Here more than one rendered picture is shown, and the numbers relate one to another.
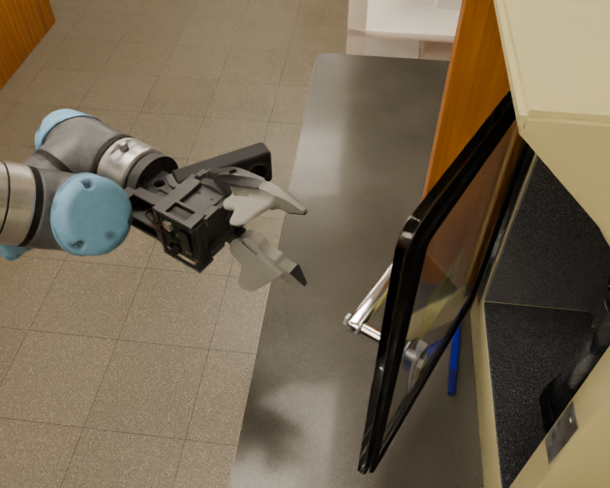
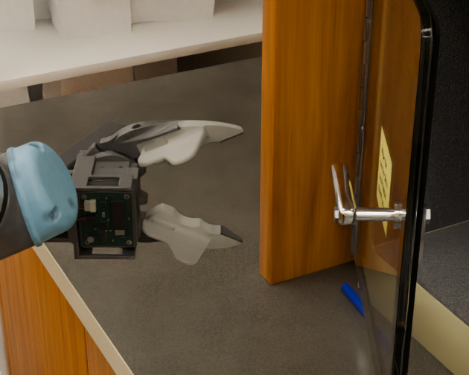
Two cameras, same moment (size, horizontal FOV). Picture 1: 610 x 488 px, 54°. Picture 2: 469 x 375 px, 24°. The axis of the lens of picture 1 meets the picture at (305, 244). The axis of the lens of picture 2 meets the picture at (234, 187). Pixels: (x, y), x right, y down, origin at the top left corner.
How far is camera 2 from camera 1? 0.56 m
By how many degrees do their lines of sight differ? 32
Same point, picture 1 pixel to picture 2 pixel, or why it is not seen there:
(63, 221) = (37, 184)
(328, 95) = not seen: hidden behind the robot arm
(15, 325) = not seen: outside the picture
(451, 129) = (286, 59)
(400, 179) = (179, 203)
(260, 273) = (190, 245)
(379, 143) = not seen: hidden behind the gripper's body
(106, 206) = (58, 170)
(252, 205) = (184, 144)
